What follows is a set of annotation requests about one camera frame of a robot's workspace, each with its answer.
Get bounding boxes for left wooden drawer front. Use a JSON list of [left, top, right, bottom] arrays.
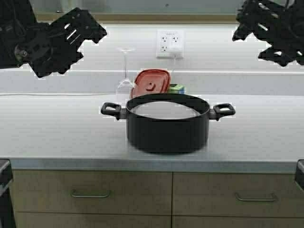
[[12, 170, 172, 215]]

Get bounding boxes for red plastic container lid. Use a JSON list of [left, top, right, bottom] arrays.
[[130, 69, 171, 98]]

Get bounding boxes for green and blue box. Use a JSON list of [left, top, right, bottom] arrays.
[[167, 84, 186, 94]]

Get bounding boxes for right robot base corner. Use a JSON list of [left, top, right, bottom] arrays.
[[294, 160, 304, 190]]

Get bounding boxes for right wooden drawer front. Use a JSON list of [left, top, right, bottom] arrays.
[[172, 173, 304, 218]]

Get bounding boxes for upside-down clear wine glass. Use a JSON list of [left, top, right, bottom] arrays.
[[116, 47, 136, 97]]

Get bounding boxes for drawer metal handle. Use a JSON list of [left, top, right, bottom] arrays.
[[234, 192, 278, 202], [71, 190, 111, 199]]

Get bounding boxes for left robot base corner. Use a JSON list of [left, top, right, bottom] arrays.
[[0, 159, 13, 196]]

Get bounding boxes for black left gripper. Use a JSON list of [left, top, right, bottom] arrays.
[[13, 8, 107, 78]]

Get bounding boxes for right lower cabinet door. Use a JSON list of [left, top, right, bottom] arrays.
[[172, 216, 304, 228]]

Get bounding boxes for right drawer metal handle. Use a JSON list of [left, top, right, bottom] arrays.
[[234, 192, 278, 202]]

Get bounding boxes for black two-handled cooking pot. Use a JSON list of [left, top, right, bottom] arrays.
[[101, 93, 236, 153]]

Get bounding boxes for cabinet door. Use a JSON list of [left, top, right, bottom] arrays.
[[16, 212, 171, 228], [172, 216, 304, 228]]

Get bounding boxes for white wall outlet plate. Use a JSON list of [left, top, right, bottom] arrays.
[[156, 29, 184, 59]]

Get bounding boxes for left lower cabinet door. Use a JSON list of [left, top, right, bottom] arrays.
[[16, 212, 171, 228]]

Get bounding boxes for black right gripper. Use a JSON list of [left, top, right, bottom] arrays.
[[232, 0, 304, 67]]

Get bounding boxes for wooden drawer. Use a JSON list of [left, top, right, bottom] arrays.
[[12, 170, 172, 215], [172, 173, 304, 218]]

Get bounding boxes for left drawer metal handle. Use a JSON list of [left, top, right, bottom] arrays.
[[71, 190, 111, 199]]

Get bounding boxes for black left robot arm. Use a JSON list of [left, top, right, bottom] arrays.
[[0, 0, 107, 78]]

